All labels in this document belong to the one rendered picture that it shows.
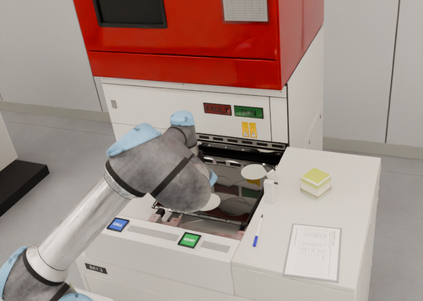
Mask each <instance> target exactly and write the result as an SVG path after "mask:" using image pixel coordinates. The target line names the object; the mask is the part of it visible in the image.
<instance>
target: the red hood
mask: <svg viewBox="0 0 423 301"><path fill-rule="evenodd" d="M73 2H74V6H75V9H76V13H77V17H78V20H79V24H80V27H81V32H82V36H83V39H84V44H85V46H86V51H87V55H88V58H89V63H90V66H91V70H92V73H93V76H95V77H112V78H120V79H136V80H146V81H162V82H178V83H187V84H203V85H212V86H228V87H237V88H254V89H270V90H279V91H281V90H282V89H283V87H284V86H285V84H286V82H287V80H288V79H289V78H290V76H291V74H292V72H293V71H294V70H295V67H296V66H297V64H298V63H299V61H300V59H301V58H302V56H303V54H304V53H305V51H306V50H307V48H308V46H309V45H310V43H311V42H312V40H313V38H314V37H315V35H316V34H317V32H318V30H319V29H320V27H321V26H322V24H323V22H324V0H73Z"/></svg>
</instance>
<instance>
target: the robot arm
mask: <svg viewBox="0 0 423 301"><path fill-rule="evenodd" d="M170 124H171V126H170V127H169V128H168V129H167V130H166V131H165V132H164V133H163V134H162V133H161V132H158V131H157V130H156V129H155V128H154V127H153V126H152V125H150V124H148V123H141V124H140V125H137V126H136V127H135V128H133V129H131V131H129V132H128V133H126V134H125V135H124V136H123V137H121V138H120V139H119V140H117V141H116V142H115V143H114V144H113V145H112V146H111V147H110V148H109V149H108V150H107V151H106V154H107V155H108V157H110V158H109V159H108V160H107V161H106V163H105V164H104V170H105V174H104V175H103V176H102V177H101V178H100V179H99V181H98V182H97V183H96V184H95V185H94V186H93V187H92V188H91V189H90V190H89V191H88V192H87V193H86V194H85V195H84V197H83V198H82V199H81V200H80V201H79V202H78V203H77V205H76V206H75V207H74V208H73V209H72V210H71V211H70V212H69V213H68V214H67V215H66V216H65V217H64V218H63V220H62V221H61V222H60V223H59V224H58V225H57V226H56V227H55V229H54V230H53V231H51V233H49V235H48V236H47V237H46V238H45V239H44V240H43V241H42V243H41V244H38V243H36V244H32V245H30V246H29V247H26V246H22V247H20V248H19V249H18V250H17V251H16V252H14V253H13V254H12V256H11V257H10V258H9V259H8V260H7V261H6V262H5V263H4V265H3V266H2V268H1V269H0V296H1V298H2V300H4V301H93V300H92V299H91V298H90V297H88V296H87V295H84V294H82V293H77V292H76V291H75V290H74V289H73V288H71V287H70V286H69V285H68V284H67V283H66V282H65V280H66V279H67V277H68V275H69V266H70V265H71V264H72V263H73V262H74V261H75V260H76V259H77V258H78V257H79V256H80V254H81V253H82V252H83V251H84V250H85V249H86V248H87V247H88V246H89V245H90V243H92V242H93V241H94V240H95V238H97V236H99V234H100V233H101V232H102V231H103V230H104V229H105V228H106V227H107V226H108V225H109V223H110V222H111V221H112V220H113V219H114V218H115V217H116V216H117V215H118V214H119V213H120V212H121V211H122V210H123V209H124V208H125V207H126V206H127V205H128V203H129V202H130V201H131V200H132V199H133V198H143V197H144V196H145V195H146V194H147V193H149V194H150V195H151V196H152V197H153V198H155V199H156V200H157V201H158V202H159V203H160V204H162V205H164V206H165V207H167V208H170V209H172V210H175V211H178V212H186V213H190V212H196V211H198V210H200V209H202V208H203V207H204V206H205V205H206V204H207V203H208V201H209V199H210V197H211V192H212V189H211V187H212V186H213V184H214V183H215V182H216V180H217V175H216V174H215V173H214V172H213V170H212V169H210V168H209V167H208V166H207V165H206V164H205V159H204V155H203V152H202V150H198V143H197V138H196V130H195V122H194V119H193V115H192V113H191V112H189V111H184V110H183V111H177V112H175V113H173V114H172V115H171V117H170Z"/></svg>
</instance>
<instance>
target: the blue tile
mask: <svg viewBox="0 0 423 301"><path fill-rule="evenodd" d="M126 223H127V221H124V220H119V219H116V220H115V221H114V222H113V223H112V224H111V225H110V227H109V228H112V229H117V230H121V229H122V227H123V226H124V225H125V224H126Z"/></svg>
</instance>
